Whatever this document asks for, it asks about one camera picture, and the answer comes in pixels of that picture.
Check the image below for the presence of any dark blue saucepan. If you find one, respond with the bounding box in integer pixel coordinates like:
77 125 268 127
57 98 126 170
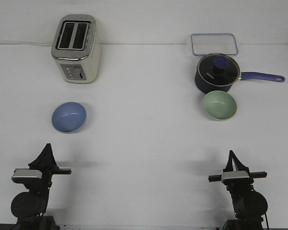
194 70 285 93

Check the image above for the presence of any clear blue-rimmed container lid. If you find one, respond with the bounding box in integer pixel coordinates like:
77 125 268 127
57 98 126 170
191 33 239 56

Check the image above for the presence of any cream and steel toaster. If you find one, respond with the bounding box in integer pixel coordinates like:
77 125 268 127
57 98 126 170
51 14 102 84

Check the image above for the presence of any white toaster power cable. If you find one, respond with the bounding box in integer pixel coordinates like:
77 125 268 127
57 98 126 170
0 41 54 47

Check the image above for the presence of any glass pot lid blue knob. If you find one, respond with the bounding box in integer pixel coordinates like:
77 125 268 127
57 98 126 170
197 53 240 75

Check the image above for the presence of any green bowl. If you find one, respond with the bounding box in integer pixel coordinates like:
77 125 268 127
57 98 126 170
202 91 238 121

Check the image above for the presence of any blue bowl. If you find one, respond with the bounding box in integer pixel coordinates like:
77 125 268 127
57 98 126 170
51 102 87 133

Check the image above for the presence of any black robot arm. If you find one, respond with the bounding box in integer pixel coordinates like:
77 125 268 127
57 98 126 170
208 150 268 230
11 143 72 230

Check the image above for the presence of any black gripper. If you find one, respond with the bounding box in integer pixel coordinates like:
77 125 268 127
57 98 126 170
208 150 267 188
26 143 72 192

